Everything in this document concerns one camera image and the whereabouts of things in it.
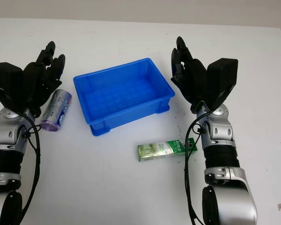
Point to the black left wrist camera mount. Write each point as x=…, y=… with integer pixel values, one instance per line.
x=7, y=82

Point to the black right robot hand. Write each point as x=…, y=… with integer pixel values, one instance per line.
x=192, y=75

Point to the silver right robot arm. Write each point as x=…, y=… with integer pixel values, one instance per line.
x=224, y=168

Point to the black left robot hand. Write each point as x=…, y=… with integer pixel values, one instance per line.
x=41, y=75

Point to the blue plastic tray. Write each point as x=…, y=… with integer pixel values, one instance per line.
x=121, y=93

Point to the silver purple cylindrical can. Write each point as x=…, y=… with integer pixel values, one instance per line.
x=57, y=107

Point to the green white snack packet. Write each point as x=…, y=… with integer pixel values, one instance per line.
x=159, y=150

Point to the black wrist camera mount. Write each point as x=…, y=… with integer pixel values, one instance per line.
x=7, y=82
x=223, y=77

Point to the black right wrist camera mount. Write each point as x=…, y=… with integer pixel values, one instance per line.
x=223, y=77

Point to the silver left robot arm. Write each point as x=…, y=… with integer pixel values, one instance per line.
x=7, y=140

